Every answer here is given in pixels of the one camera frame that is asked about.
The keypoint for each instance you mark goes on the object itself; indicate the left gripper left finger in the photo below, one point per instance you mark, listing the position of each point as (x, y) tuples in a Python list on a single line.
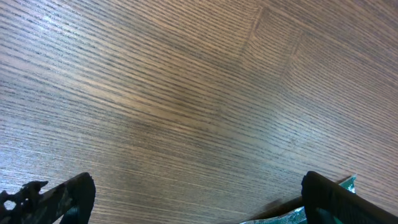
[(70, 202)]

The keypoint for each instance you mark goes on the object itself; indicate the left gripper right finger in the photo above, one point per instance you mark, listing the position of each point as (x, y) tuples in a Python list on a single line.
[(327, 202)]

